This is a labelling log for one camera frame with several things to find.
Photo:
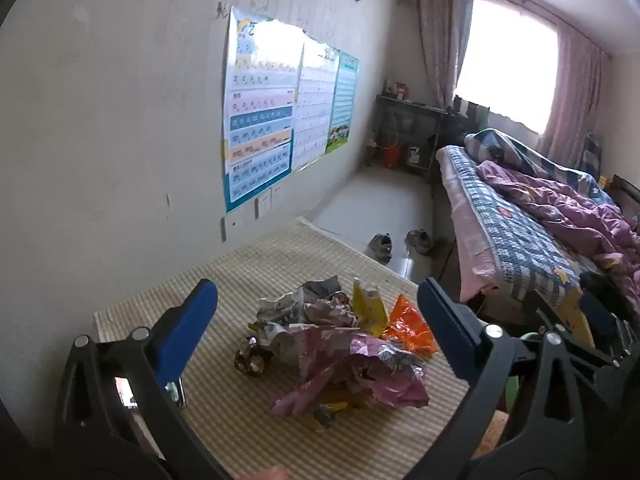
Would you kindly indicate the pink crumpled packaging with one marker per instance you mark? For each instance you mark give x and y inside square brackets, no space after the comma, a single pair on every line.
[325,355]

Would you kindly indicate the brown white crumpled wrapper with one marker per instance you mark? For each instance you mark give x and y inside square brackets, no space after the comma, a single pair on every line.
[332,312]

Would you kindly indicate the pink bed skirt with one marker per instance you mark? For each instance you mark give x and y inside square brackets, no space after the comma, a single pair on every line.
[475,270]

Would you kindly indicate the white chart wall poster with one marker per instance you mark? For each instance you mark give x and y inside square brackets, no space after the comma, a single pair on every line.
[315,110]

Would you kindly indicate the smartphone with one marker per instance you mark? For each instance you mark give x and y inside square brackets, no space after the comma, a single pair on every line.
[124,390]

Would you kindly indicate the person's left hand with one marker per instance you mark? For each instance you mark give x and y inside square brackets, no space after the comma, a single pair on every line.
[267,474]

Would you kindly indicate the orange wrapper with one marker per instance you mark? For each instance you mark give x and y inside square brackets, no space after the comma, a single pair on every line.
[407,327]

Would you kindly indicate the purple quilt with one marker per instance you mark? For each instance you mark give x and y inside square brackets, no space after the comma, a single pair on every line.
[575,205]

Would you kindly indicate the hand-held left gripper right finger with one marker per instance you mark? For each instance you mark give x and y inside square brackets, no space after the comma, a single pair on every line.
[447,330]

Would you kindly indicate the yellow wooden frame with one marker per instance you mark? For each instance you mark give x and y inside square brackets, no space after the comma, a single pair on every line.
[580,325]

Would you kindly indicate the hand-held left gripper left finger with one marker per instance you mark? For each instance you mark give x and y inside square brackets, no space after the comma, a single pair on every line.
[187,325]

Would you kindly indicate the yellow wrapper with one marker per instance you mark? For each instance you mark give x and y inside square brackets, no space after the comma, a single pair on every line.
[367,307]

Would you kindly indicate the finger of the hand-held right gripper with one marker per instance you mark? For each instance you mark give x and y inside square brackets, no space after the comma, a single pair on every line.
[545,310]
[599,315]

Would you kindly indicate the white plastic container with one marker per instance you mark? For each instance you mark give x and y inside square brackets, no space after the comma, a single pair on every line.
[415,154]

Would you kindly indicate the blue alphabet wall poster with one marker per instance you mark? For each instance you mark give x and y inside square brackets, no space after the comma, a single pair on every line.
[257,125]

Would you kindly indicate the white blue printed wrapper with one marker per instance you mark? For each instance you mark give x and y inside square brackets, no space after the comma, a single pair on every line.
[280,310]

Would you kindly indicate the gold brown foil wrapper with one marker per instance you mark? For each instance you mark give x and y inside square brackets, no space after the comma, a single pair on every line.
[252,357]

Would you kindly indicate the teal wall poster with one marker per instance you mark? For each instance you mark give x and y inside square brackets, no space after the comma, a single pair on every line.
[344,100]

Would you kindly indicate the blue plaid blanket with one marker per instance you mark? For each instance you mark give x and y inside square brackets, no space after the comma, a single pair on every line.
[505,147]

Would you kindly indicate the dark metal shelf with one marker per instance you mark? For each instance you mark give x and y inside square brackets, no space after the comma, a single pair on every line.
[415,110]

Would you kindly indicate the grey sneaker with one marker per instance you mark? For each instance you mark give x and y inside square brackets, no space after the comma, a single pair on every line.
[419,241]
[381,247]

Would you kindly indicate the pink patterned curtain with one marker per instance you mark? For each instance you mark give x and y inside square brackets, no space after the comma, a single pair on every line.
[445,35]
[575,95]

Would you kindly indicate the window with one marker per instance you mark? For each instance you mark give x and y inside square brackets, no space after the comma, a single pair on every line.
[510,60]

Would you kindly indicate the bed with plaid sheet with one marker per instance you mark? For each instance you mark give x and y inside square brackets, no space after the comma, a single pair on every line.
[525,240]

